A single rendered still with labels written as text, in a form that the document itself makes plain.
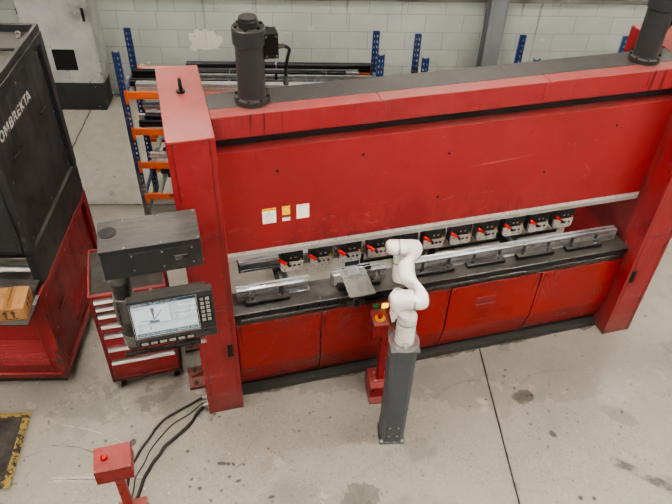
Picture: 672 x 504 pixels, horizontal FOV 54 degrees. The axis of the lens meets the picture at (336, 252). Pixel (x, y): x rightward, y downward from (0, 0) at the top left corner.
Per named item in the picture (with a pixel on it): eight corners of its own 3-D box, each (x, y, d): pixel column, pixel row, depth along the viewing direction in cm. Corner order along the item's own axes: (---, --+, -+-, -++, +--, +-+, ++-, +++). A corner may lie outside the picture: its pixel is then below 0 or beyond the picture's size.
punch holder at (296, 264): (281, 272, 438) (280, 254, 427) (278, 264, 444) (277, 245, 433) (303, 269, 441) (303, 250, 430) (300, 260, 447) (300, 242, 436)
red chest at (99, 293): (116, 394, 494) (86, 299, 428) (115, 343, 530) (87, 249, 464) (184, 381, 505) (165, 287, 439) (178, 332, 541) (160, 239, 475)
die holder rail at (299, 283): (237, 302, 447) (236, 292, 441) (236, 296, 452) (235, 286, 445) (310, 290, 458) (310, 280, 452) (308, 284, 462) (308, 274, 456)
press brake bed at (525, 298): (242, 396, 495) (234, 320, 441) (237, 374, 511) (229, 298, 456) (595, 326, 559) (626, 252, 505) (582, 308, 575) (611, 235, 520)
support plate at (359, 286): (349, 298, 437) (349, 297, 436) (339, 271, 456) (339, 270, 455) (375, 293, 441) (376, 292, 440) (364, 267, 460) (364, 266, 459)
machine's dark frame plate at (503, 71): (221, 227, 411) (208, 109, 357) (217, 210, 424) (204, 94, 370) (640, 167, 476) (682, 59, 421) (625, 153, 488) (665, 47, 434)
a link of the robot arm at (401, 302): (418, 328, 392) (422, 300, 377) (386, 328, 392) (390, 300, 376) (415, 313, 402) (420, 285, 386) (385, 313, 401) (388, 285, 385)
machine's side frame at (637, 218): (602, 334, 552) (713, 80, 400) (551, 267, 613) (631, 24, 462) (628, 329, 558) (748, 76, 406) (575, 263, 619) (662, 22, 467)
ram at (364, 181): (226, 262, 420) (214, 155, 367) (224, 253, 426) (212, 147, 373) (637, 198, 484) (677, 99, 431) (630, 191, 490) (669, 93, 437)
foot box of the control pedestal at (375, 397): (368, 404, 493) (369, 394, 485) (363, 377, 512) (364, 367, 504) (395, 402, 496) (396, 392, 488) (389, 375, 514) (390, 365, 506)
